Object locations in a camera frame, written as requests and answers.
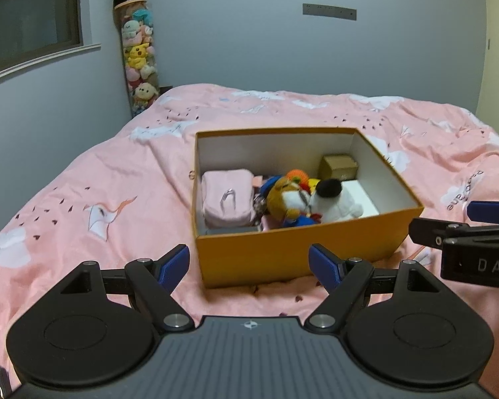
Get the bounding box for brown plush toy blue clothes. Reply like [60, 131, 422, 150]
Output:
[260, 175, 323, 229]

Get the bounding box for metal keychain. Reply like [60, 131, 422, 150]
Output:
[251, 191, 271, 217]

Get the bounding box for window with grey sill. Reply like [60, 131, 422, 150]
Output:
[0, 0, 102, 88]

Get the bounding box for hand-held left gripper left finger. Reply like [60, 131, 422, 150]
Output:
[56, 244, 195, 333]

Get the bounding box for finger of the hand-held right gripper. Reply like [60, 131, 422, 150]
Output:
[408, 217, 499, 254]
[468, 200, 499, 223]

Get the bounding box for small gold box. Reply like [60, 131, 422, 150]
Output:
[319, 155, 358, 181]

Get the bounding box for pink printed duvet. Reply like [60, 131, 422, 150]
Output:
[0, 83, 499, 399]

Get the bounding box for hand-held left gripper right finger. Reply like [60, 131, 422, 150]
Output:
[303, 244, 443, 334]

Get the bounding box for orange cardboard box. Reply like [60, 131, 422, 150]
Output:
[192, 127, 425, 288]

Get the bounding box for orange knitted toy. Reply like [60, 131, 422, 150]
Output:
[286, 169, 313, 186]

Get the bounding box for clear tube of plush toys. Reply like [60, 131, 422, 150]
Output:
[113, 0, 161, 118]

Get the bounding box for pink zipper pouch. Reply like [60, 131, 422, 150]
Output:
[201, 169, 256, 229]

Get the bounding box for small panda plush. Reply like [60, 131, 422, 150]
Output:
[310, 179, 364, 223]

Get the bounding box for grey wall socket panel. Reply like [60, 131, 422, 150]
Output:
[302, 3, 357, 21]

